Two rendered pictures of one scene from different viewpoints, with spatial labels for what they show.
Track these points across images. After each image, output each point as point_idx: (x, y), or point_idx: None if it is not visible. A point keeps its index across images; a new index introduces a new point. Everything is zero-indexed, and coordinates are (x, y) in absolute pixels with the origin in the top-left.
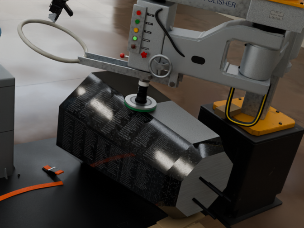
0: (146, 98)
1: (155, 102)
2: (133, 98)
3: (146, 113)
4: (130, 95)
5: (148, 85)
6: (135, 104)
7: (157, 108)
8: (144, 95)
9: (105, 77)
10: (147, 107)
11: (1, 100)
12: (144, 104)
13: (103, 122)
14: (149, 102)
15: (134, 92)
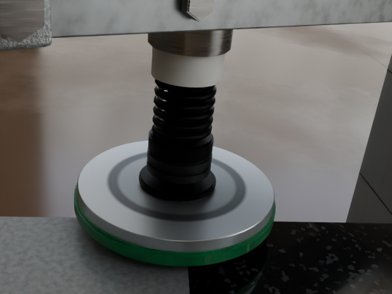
0: (191, 212)
1: (128, 228)
2: (217, 171)
3: None
4: (259, 178)
5: (153, 72)
6: (146, 149)
7: (111, 281)
8: (150, 132)
9: None
10: (86, 168)
11: None
12: (130, 177)
13: None
14: (144, 203)
15: (385, 286)
